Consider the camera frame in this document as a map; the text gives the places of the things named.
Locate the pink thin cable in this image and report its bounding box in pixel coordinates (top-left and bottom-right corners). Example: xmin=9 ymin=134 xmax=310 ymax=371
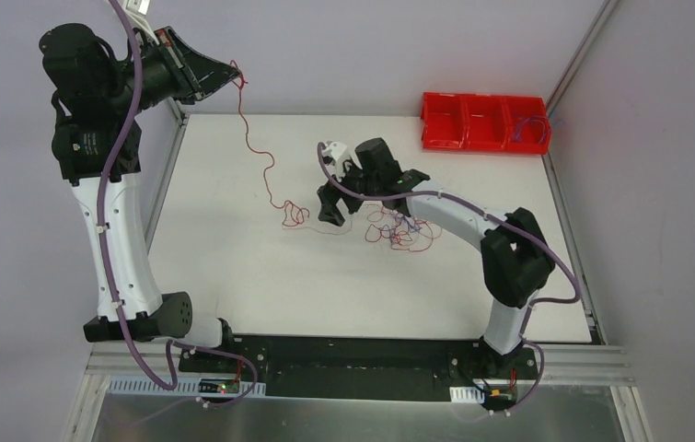
xmin=283 ymin=207 xmax=440 ymax=245

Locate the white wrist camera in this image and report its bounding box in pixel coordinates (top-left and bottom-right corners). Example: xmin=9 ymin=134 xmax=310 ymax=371
xmin=321 ymin=141 xmax=352 ymax=180
xmin=122 ymin=0 xmax=153 ymax=33

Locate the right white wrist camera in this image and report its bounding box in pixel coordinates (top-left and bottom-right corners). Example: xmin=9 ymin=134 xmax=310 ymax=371
xmin=321 ymin=141 xmax=352 ymax=180

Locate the aluminium frame post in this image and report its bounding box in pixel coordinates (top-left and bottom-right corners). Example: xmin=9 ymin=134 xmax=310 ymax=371
xmin=546 ymin=0 xmax=623 ymax=114
xmin=111 ymin=0 xmax=190 ymax=123

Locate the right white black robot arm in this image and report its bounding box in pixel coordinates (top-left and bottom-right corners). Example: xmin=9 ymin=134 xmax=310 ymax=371
xmin=317 ymin=137 xmax=555 ymax=378

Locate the white slotted cable duct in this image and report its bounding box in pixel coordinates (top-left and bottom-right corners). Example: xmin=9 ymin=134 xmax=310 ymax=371
xmin=107 ymin=376 xmax=266 ymax=399

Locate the red three-compartment plastic bin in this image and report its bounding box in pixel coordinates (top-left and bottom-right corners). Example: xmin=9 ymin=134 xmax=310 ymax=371
xmin=421 ymin=92 xmax=552 ymax=155

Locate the right aluminium frame post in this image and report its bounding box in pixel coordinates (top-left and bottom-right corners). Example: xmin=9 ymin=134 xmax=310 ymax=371
xmin=546 ymin=0 xmax=623 ymax=114

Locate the left aluminium frame post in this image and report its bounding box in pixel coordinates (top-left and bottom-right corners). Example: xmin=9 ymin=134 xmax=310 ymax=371
xmin=111 ymin=0 xmax=190 ymax=123

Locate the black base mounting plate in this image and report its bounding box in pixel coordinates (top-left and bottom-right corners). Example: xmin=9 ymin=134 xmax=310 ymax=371
xmin=179 ymin=334 xmax=539 ymax=402

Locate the lavender thin cable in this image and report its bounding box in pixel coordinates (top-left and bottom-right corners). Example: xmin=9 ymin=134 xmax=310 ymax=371
xmin=511 ymin=110 xmax=564 ymax=147

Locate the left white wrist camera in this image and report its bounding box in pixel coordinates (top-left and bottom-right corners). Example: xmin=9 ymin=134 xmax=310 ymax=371
xmin=122 ymin=0 xmax=153 ymax=33

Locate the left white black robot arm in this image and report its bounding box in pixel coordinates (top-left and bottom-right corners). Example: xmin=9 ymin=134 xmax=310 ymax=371
xmin=39 ymin=23 xmax=240 ymax=373

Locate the aluminium front rail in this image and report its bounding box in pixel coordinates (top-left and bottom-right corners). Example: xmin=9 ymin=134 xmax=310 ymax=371
xmin=86 ymin=333 xmax=636 ymax=387

